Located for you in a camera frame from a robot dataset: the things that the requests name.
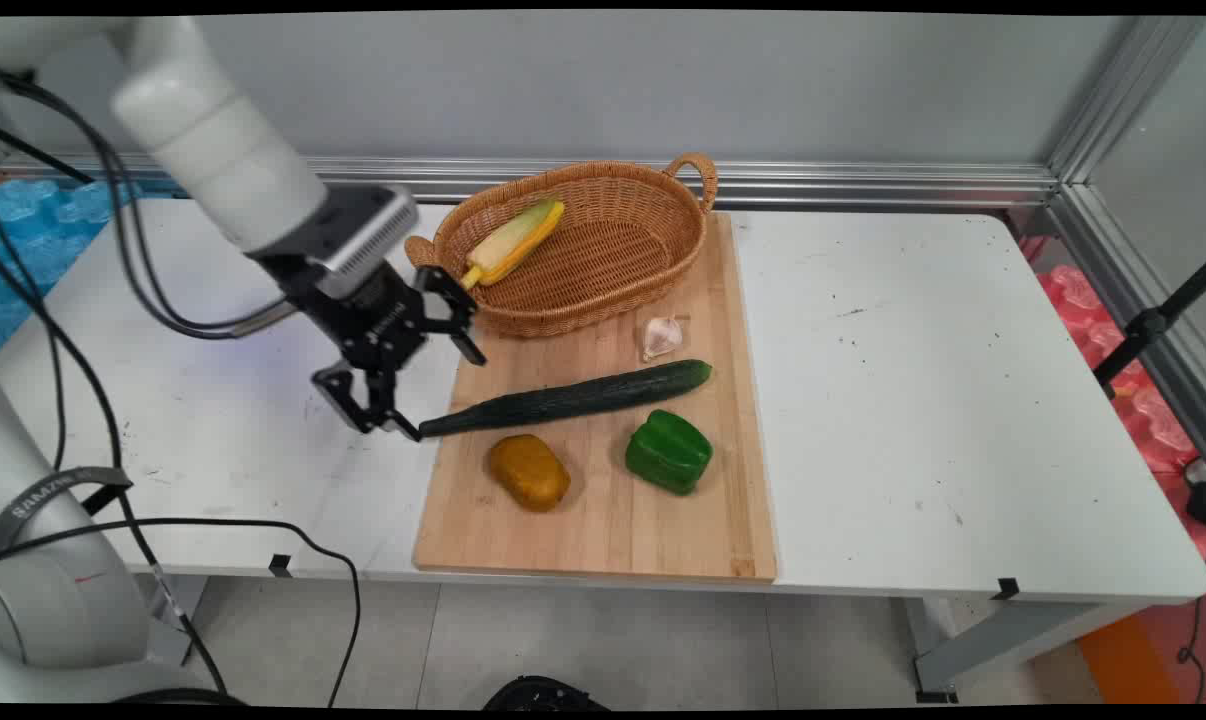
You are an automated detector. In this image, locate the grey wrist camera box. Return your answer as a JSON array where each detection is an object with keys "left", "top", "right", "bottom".
[{"left": 251, "top": 183, "right": 422, "bottom": 301}]

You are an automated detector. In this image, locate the grey table leg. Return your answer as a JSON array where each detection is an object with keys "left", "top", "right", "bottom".
[{"left": 903, "top": 596, "right": 1156, "bottom": 704}]

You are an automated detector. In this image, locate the white garlic bulb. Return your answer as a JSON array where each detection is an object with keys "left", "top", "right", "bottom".
[{"left": 641, "top": 315, "right": 686, "bottom": 363}]

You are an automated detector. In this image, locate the aluminium frame rail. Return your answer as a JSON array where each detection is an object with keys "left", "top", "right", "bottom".
[
  {"left": 0, "top": 154, "right": 1064, "bottom": 212},
  {"left": 1047, "top": 183, "right": 1206, "bottom": 471}
]

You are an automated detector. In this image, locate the black tripod stand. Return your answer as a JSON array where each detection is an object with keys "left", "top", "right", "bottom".
[{"left": 1093, "top": 255, "right": 1206, "bottom": 401}]

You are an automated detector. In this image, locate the yellow-brown potato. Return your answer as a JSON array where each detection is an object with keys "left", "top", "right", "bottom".
[{"left": 489, "top": 433, "right": 572, "bottom": 513}]

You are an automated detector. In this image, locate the black cable with loop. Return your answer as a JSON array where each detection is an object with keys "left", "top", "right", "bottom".
[{"left": 0, "top": 517, "right": 363, "bottom": 708}]

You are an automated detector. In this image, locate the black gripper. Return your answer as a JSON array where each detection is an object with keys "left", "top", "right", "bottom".
[{"left": 283, "top": 255, "right": 488, "bottom": 443}]

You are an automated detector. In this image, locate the long black cable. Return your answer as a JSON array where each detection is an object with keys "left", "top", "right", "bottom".
[{"left": 0, "top": 215, "right": 229, "bottom": 698}]

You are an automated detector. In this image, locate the orange floor mat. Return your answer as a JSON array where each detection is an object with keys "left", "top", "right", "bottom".
[{"left": 1076, "top": 608, "right": 1196, "bottom": 707}]

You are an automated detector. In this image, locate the woven wicker basket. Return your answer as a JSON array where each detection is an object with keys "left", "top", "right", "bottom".
[{"left": 404, "top": 152, "right": 720, "bottom": 339}]

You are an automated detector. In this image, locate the dark green cucumber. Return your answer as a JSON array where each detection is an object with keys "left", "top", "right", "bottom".
[{"left": 418, "top": 359, "right": 714, "bottom": 441}]

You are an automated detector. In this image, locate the black camera cable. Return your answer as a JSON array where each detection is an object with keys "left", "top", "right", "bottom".
[{"left": 0, "top": 68, "right": 299, "bottom": 342}]

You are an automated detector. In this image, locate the green bell pepper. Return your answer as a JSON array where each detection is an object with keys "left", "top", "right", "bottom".
[{"left": 624, "top": 408, "right": 715, "bottom": 496}]

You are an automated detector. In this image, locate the grey velcro strap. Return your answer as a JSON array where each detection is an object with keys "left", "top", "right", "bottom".
[{"left": 0, "top": 466, "right": 135, "bottom": 557}]

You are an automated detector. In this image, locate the aluminium frame post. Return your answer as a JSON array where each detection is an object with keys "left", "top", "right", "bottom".
[{"left": 1047, "top": 15, "right": 1206, "bottom": 187}]

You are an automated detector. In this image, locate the yellow corn cob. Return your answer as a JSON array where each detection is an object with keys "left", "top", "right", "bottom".
[{"left": 460, "top": 199, "right": 567, "bottom": 292}]

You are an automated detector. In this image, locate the wooden cutting board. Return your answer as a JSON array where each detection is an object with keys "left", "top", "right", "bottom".
[{"left": 412, "top": 210, "right": 779, "bottom": 584}]

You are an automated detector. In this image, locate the pink foam mat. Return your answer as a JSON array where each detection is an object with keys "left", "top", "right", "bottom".
[{"left": 1021, "top": 234, "right": 1206, "bottom": 566}]

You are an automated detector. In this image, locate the black round object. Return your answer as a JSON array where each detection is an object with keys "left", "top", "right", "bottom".
[{"left": 482, "top": 675, "right": 611, "bottom": 712}]

